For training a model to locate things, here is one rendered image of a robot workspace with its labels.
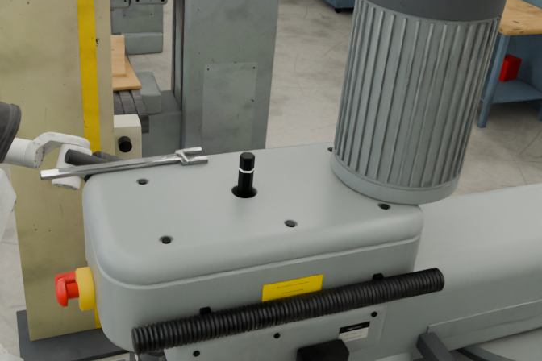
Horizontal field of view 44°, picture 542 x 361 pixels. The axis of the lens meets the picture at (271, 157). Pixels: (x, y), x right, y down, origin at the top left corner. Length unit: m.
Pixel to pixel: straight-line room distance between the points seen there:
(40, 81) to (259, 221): 1.89
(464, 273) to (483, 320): 0.12
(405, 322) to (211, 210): 0.39
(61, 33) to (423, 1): 1.93
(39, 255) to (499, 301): 2.26
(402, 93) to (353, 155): 0.13
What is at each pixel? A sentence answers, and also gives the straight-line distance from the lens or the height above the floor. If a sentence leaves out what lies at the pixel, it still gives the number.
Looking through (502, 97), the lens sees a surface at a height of 0.23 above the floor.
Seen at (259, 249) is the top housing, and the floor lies 1.88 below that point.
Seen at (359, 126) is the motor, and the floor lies 1.99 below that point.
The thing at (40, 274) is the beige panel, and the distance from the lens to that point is 3.18.
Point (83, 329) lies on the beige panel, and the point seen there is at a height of 0.04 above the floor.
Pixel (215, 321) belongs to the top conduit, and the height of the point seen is 1.80.
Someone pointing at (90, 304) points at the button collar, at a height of 1.75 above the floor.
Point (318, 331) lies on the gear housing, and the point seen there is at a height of 1.70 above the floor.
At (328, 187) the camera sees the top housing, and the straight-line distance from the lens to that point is 1.00.
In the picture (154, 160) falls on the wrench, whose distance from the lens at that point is 1.02.
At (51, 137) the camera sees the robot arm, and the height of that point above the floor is 1.63.
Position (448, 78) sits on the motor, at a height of 2.09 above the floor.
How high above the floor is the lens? 2.41
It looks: 29 degrees down
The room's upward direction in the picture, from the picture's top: 6 degrees clockwise
